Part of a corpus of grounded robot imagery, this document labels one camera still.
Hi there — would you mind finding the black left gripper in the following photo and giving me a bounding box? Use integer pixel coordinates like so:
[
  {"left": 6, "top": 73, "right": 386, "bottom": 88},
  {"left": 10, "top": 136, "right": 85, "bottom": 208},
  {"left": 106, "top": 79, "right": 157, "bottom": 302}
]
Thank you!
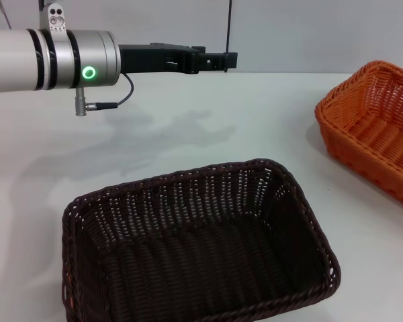
[{"left": 118, "top": 42, "right": 239, "bottom": 76}]

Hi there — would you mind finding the orange woven basket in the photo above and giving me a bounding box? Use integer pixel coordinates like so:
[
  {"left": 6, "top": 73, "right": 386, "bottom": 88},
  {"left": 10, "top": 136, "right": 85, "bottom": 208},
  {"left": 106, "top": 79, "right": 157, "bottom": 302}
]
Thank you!
[{"left": 314, "top": 59, "right": 403, "bottom": 213}]

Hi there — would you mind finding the dark brown woven basket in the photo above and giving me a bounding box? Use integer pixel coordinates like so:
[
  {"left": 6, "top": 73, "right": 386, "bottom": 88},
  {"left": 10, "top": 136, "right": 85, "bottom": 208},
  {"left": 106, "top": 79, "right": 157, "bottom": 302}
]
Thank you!
[{"left": 60, "top": 158, "right": 343, "bottom": 322}]

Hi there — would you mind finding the grey cable with metal plug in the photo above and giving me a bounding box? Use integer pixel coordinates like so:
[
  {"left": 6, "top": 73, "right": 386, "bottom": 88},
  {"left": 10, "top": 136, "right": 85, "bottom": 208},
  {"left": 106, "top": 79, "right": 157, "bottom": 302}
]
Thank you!
[{"left": 73, "top": 72, "right": 136, "bottom": 117}]

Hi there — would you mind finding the silver camera mount bracket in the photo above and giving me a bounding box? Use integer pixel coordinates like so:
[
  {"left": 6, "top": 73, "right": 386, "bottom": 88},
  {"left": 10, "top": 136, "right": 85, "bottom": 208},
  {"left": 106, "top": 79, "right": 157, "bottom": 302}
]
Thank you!
[{"left": 38, "top": 0, "right": 69, "bottom": 38}]

